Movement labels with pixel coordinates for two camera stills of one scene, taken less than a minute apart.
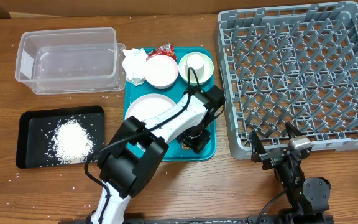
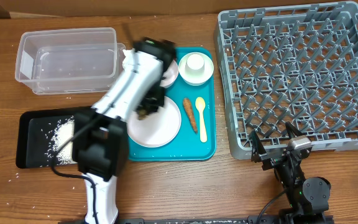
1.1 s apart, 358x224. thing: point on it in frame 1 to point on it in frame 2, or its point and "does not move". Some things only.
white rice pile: x=71 y=143 does not move
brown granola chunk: x=184 y=147 to x=143 y=114
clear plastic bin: x=70 y=61 does not move
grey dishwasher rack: x=313 y=65 does not move
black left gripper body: x=196 y=137 to x=158 y=101
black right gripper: x=272 y=159 does not move
